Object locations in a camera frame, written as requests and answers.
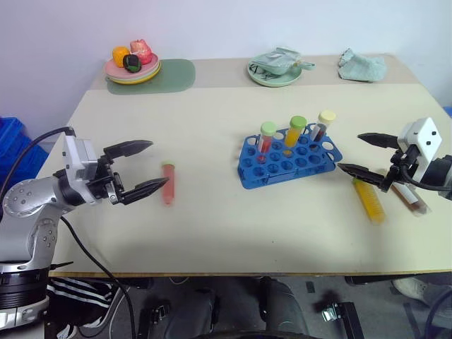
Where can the pink toy fruit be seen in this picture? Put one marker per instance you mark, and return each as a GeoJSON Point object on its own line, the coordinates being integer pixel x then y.
{"type": "Point", "coordinates": [142, 51]}

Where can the pale green fabric pouch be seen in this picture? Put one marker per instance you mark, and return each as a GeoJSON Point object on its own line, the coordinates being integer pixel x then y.
{"type": "Point", "coordinates": [279, 61]}

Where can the black white striped cloth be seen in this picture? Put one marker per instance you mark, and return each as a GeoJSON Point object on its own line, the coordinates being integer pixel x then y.
{"type": "Point", "coordinates": [77, 293]}

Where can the orange toy fruit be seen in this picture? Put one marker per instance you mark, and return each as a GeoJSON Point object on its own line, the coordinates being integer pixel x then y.
{"type": "Point", "coordinates": [120, 54]}

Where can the red tube with green cap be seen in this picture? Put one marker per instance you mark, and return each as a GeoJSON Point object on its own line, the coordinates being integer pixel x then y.
{"type": "Point", "coordinates": [267, 139]}

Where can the blue plastic crate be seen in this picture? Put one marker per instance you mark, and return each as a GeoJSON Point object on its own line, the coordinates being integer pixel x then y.
{"type": "Point", "coordinates": [16, 148]}

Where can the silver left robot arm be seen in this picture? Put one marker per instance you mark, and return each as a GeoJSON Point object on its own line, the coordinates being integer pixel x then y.
{"type": "Point", "coordinates": [28, 201]}

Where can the black metal frame bracket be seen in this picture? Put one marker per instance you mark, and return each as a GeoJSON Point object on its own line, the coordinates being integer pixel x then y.
{"type": "Point", "coordinates": [344, 316]}

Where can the black and green toy fruit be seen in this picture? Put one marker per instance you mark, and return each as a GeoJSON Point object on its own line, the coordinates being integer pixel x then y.
{"type": "Point", "coordinates": [132, 63]}

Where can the green placemat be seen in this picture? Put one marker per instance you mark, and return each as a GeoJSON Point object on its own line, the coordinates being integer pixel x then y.
{"type": "Point", "coordinates": [176, 76]}

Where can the orange tube with green cap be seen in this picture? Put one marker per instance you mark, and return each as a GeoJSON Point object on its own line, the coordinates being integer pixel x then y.
{"type": "Point", "coordinates": [295, 134]}

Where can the pink plate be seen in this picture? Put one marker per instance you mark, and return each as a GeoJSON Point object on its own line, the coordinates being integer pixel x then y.
{"type": "Point", "coordinates": [113, 70]}

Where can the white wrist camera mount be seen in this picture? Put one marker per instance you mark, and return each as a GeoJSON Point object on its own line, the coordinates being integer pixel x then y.
{"type": "Point", "coordinates": [425, 136]}
{"type": "Point", "coordinates": [79, 155]}

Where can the yellow plate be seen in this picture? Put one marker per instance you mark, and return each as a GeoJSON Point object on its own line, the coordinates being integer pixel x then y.
{"type": "Point", "coordinates": [141, 80]}

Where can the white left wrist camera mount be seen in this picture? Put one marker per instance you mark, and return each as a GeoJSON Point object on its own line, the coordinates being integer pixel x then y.
{"type": "Point", "coordinates": [79, 155]}

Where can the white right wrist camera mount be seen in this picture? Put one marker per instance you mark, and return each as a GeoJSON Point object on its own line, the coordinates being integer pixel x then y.
{"type": "Point", "coordinates": [425, 136]}

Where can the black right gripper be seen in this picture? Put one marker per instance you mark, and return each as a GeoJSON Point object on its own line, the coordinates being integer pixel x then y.
{"type": "Point", "coordinates": [399, 169]}

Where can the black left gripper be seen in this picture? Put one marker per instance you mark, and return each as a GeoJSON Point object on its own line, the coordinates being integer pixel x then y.
{"type": "Point", "coordinates": [106, 182]}

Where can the pink-red tube with green cap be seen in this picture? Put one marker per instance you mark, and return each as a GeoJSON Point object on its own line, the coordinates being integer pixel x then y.
{"type": "Point", "coordinates": [169, 183]}

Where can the white shoe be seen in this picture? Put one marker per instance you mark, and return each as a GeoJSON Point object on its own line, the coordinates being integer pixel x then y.
{"type": "Point", "coordinates": [413, 289]}

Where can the crumpled pale green cloth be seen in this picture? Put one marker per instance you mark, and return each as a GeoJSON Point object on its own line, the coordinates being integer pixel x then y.
{"type": "Point", "coordinates": [363, 67]}

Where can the brown tube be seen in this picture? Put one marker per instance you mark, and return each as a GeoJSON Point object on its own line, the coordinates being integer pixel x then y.
{"type": "Point", "coordinates": [411, 201]}

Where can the blue test tube rack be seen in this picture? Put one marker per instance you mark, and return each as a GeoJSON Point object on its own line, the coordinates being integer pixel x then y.
{"type": "Point", "coordinates": [282, 167]}

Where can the pale green plate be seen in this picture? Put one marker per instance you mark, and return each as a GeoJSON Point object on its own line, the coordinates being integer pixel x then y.
{"type": "Point", "coordinates": [275, 80]}

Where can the dark red tube yellow cap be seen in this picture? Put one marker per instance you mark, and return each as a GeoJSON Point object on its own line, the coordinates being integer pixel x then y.
{"type": "Point", "coordinates": [322, 127]}

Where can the blue box edge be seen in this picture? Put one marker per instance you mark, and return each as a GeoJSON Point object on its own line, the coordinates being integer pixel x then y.
{"type": "Point", "coordinates": [449, 112]}

